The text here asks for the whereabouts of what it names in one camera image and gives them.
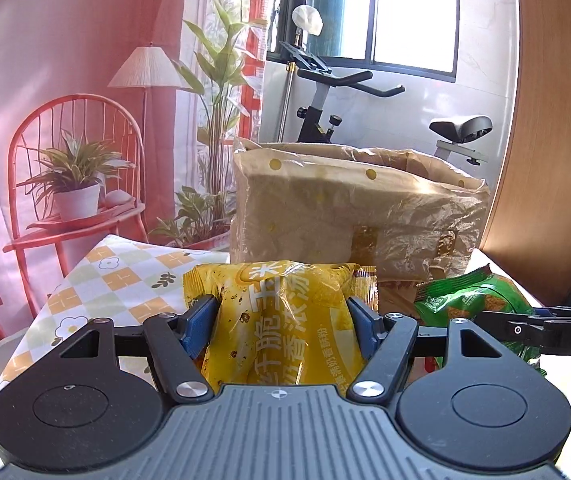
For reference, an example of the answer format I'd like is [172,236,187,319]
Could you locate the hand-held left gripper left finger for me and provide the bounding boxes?
[58,296,218,405]

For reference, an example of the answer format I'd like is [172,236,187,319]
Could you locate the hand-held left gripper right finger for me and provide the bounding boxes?
[346,297,500,406]

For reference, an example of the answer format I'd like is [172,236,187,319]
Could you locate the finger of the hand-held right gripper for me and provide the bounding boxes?
[475,310,549,348]

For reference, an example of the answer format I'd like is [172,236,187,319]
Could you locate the green snack packet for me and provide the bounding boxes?
[413,264,549,376]

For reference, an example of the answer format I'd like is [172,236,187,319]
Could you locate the yellow snack packet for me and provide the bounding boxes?
[182,260,380,396]

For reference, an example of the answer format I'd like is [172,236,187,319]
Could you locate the brown paper bag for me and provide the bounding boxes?
[229,136,491,311]

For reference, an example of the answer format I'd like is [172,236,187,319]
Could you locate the checked floral tablecloth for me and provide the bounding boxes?
[0,234,571,480]

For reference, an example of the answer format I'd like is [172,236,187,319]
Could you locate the black exercise bike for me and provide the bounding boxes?
[279,40,495,166]

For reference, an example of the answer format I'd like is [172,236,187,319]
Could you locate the wooden panel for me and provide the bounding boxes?
[480,0,571,306]

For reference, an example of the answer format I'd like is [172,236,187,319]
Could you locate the pole with white cloth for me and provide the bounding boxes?
[278,4,325,143]

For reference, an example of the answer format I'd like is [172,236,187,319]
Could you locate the printed room backdrop cloth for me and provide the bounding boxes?
[0,0,266,361]

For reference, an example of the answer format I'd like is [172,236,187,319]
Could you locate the dark framed window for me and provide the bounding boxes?
[265,0,461,83]

